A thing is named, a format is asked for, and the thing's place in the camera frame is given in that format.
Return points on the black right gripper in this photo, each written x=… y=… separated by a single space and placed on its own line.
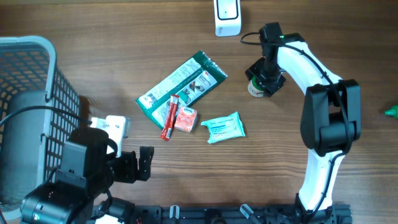
x=269 y=86

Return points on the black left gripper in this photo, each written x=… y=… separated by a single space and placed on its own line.
x=130 y=173

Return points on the white jar green lid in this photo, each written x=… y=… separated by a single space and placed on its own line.
x=254 y=90

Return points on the red stick sachet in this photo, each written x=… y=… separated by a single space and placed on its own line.
x=169 y=122

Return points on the orange Kleenex tissue pack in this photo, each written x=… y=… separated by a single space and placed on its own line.
x=186 y=119

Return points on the teal wet wipes pack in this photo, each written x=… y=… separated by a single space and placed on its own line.
x=224 y=128

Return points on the green 3M glove package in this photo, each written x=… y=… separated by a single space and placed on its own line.
x=190 y=81

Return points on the yellow bottle green cap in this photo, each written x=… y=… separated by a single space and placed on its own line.
x=392 y=112

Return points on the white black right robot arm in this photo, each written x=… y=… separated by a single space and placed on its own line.
x=330 y=122

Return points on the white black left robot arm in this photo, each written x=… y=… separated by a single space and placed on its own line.
x=78 y=190

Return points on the white barcode scanner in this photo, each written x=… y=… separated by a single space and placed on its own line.
x=228 y=20

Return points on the grey plastic mesh basket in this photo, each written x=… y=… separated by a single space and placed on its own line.
x=44 y=106

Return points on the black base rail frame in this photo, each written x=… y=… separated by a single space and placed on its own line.
x=175 y=214

